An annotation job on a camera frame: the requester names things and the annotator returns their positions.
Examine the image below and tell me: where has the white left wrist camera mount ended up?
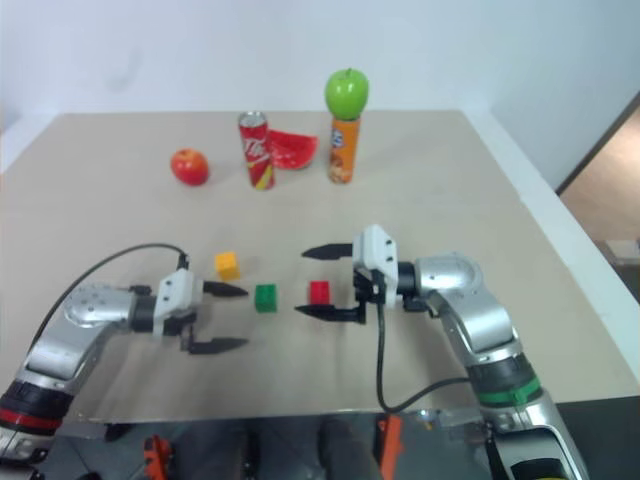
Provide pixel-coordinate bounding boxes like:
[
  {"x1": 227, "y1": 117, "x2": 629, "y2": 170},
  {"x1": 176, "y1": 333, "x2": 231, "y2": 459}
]
[{"x1": 151, "y1": 269, "x2": 206, "y2": 341}]

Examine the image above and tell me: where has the green cube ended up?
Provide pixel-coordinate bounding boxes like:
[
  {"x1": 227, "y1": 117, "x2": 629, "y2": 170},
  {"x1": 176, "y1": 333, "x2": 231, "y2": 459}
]
[{"x1": 253, "y1": 283, "x2": 279, "y2": 314}]

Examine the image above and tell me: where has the red cube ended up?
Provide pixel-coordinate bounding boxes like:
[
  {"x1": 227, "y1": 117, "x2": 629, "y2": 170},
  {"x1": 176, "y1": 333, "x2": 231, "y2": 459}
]
[{"x1": 308, "y1": 280, "x2": 332, "y2": 306}]

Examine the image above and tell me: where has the dark brown baseboard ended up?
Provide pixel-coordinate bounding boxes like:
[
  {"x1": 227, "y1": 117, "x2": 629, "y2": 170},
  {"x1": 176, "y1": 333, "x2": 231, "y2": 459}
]
[{"x1": 555, "y1": 92, "x2": 640, "y2": 195}]

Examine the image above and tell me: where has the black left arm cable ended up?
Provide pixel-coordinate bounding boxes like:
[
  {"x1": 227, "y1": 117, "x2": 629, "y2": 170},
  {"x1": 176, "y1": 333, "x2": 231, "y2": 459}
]
[{"x1": 27, "y1": 242, "x2": 193, "y2": 362}]

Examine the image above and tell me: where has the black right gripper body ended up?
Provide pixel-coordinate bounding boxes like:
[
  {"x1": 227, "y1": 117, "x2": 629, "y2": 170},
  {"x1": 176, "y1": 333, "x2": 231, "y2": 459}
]
[{"x1": 351, "y1": 266, "x2": 387, "y2": 326}]

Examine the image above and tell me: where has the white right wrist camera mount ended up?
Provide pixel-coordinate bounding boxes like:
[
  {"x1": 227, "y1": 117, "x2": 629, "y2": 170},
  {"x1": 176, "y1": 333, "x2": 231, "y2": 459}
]
[{"x1": 351, "y1": 224, "x2": 402, "y2": 307}]

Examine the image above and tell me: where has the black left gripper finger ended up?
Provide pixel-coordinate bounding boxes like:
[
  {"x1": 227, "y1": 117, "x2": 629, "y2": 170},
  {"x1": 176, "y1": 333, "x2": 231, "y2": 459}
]
[
  {"x1": 187, "y1": 338, "x2": 251, "y2": 357},
  {"x1": 202, "y1": 280, "x2": 250, "y2": 300}
]

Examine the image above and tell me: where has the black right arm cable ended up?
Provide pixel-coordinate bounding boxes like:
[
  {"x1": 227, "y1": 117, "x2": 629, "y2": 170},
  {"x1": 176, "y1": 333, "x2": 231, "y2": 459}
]
[{"x1": 374, "y1": 301, "x2": 474, "y2": 414}]

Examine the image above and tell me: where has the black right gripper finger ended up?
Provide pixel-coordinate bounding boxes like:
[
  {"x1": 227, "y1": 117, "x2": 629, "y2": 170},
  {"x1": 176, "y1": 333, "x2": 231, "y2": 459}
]
[
  {"x1": 301, "y1": 242, "x2": 356, "y2": 263},
  {"x1": 293, "y1": 302, "x2": 357, "y2": 324}
]

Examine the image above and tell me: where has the yellow cube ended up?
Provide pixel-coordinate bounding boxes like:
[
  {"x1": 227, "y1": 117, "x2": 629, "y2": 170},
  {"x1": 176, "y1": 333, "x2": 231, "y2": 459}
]
[{"x1": 214, "y1": 251, "x2": 241, "y2": 281}]

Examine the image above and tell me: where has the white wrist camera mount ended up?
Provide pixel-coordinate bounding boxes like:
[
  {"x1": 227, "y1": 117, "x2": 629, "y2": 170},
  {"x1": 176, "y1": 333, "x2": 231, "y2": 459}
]
[
  {"x1": 151, "y1": 269, "x2": 206, "y2": 341},
  {"x1": 351, "y1": 224, "x2": 402, "y2": 307}
]

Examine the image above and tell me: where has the green apple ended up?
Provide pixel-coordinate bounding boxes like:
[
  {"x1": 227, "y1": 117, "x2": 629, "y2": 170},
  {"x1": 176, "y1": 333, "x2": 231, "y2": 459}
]
[{"x1": 324, "y1": 68, "x2": 371, "y2": 120}]

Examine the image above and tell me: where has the orange and black clamp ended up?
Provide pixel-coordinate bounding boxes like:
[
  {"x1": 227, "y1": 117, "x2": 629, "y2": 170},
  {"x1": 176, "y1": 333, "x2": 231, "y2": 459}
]
[
  {"x1": 143, "y1": 434, "x2": 177, "y2": 480},
  {"x1": 376, "y1": 414, "x2": 404, "y2": 474}
]

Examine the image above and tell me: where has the orange chip can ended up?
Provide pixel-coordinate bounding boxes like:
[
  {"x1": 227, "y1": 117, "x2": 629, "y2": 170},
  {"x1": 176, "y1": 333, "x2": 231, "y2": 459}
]
[{"x1": 327, "y1": 114, "x2": 362, "y2": 185}]

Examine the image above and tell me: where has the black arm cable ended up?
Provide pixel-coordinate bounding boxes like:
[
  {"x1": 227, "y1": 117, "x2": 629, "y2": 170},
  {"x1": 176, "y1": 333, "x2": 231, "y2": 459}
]
[
  {"x1": 374, "y1": 301, "x2": 474, "y2": 414},
  {"x1": 27, "y1": 242, "x2": 193, "y2": 362}
]

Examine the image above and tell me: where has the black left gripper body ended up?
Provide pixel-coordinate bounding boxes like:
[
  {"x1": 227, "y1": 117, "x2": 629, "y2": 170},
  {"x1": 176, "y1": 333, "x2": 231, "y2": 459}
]
[{"x1": 164, "y1": 311, "x2": 200, "y2": 352}]

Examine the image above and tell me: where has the watermelon slice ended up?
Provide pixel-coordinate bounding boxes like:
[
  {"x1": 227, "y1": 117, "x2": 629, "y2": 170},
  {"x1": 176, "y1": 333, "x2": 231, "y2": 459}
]
[{"x1": 267, "y1": 128, "x2": 320, "y2": 171}]

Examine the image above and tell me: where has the red soda can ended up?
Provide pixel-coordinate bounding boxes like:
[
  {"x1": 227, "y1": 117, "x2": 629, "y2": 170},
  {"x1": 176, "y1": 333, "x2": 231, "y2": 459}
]
[{"x1": 237, "y1": 111, "x2": 277, "y2": 192}]

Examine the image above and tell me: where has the red apple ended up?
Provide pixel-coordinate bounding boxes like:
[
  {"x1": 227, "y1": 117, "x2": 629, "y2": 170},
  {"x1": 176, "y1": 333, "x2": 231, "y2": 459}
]
[{"x1": 170, "y1": 147, "x2": 210, "y2": 187}]

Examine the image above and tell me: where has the cardboard box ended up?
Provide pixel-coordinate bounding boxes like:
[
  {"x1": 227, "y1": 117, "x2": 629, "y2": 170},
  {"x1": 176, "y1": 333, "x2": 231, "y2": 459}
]
[{"x1": 606, "y1": 239, "x2": 640, "y2": 267}]

